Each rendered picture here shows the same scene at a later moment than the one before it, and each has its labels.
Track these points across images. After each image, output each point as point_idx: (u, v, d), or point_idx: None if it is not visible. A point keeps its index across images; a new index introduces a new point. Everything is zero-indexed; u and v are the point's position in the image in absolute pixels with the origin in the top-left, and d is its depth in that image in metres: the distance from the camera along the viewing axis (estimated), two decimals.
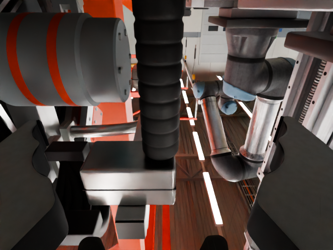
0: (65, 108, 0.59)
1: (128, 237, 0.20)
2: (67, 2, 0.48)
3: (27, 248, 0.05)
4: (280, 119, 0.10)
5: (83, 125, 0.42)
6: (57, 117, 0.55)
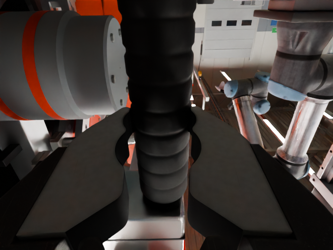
0: None
1: None
2: None
3: (89, 227, 0.06)
4: None
5: None
6: (51, 126, 0.51)
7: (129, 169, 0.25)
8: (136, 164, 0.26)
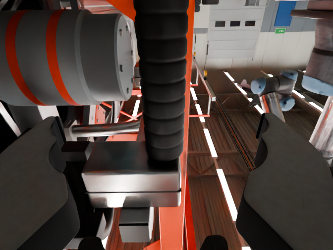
0: (68, 107, 0.59)
1: (132, 240, 0.20)
2: None
3: (39, 242, 0.05)
4: (261, 115, 0.11)
5: (85, 125, 0.41)
6: (60, 116, 0.55)
7: None
8: None
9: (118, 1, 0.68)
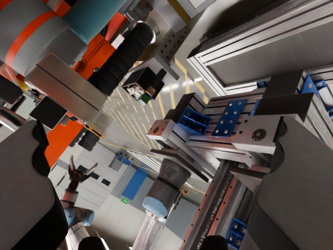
0: None
1: (40, 118, 0.23)
2: None
3: (27, 248, 0.05)
4: (280, 119, 0.10)
5: None
6: None
7: None
8: None
9: None
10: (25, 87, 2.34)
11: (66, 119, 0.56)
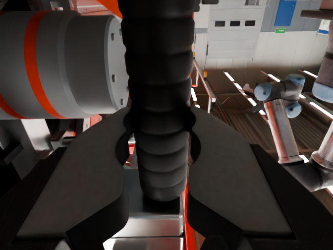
0: None
1: None
2: None
3: (89, 227, 0.06)
4: (188, 110, 0.11)
5: (77, 137, 0.38)
6: (52, 125, 0.51)
7: (129, 168, 0.25)
8: (136, 163, 0.26)
9: (109, 1, 0.62)
10: None
11: None
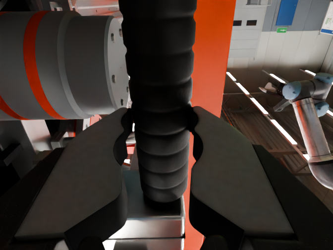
0: None
1: None
2: None
3: (88, 228, 0.06)
4: (190, 110, 0.11)
5: None
6: (52, 125, 0.51)
7: (130, 168, 0.25)
8: (136, 163, 0.26)
9: None
10: None
11: None
